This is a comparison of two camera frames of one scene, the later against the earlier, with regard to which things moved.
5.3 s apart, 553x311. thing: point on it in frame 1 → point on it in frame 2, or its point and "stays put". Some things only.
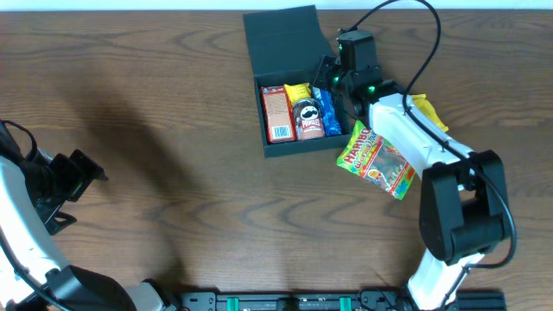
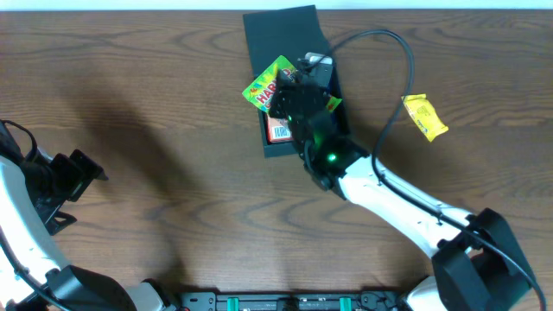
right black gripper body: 333,75 → 287,92
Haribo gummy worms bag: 378,160 → 262,88
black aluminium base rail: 333,301 stays put
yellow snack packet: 422,101 stays put
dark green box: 287,47 stays put
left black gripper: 74,174 stays put
